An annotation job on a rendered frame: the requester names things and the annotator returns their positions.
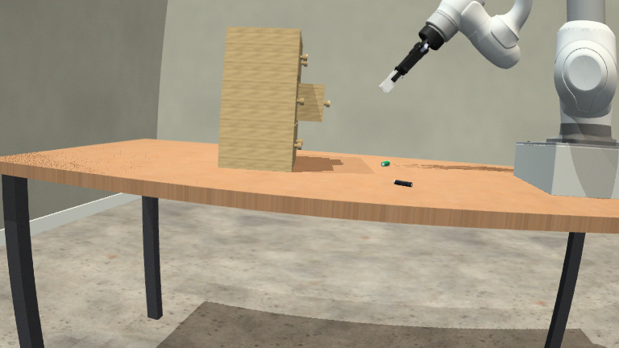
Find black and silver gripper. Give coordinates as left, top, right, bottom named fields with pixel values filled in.
left=379, top=25, right=444, bottom=93

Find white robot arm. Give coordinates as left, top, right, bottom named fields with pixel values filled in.
left=426, top=0, right=619, bottom=147

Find tall wooden chest of drawers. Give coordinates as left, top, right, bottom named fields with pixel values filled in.
left=218, top=27, right=301, bottom=172

